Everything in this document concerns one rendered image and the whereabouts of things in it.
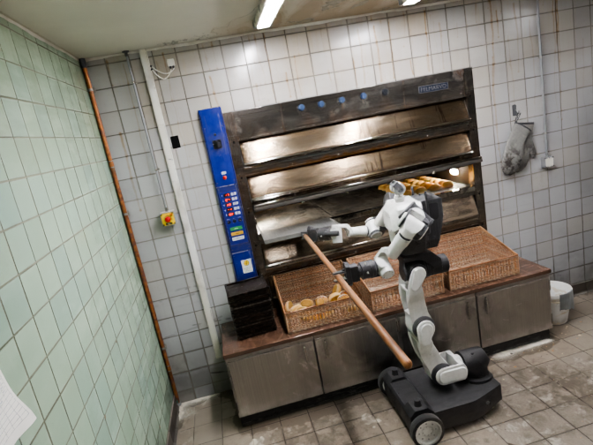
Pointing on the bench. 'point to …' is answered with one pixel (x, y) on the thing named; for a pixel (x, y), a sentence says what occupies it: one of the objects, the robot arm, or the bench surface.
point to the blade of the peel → (295, 230)
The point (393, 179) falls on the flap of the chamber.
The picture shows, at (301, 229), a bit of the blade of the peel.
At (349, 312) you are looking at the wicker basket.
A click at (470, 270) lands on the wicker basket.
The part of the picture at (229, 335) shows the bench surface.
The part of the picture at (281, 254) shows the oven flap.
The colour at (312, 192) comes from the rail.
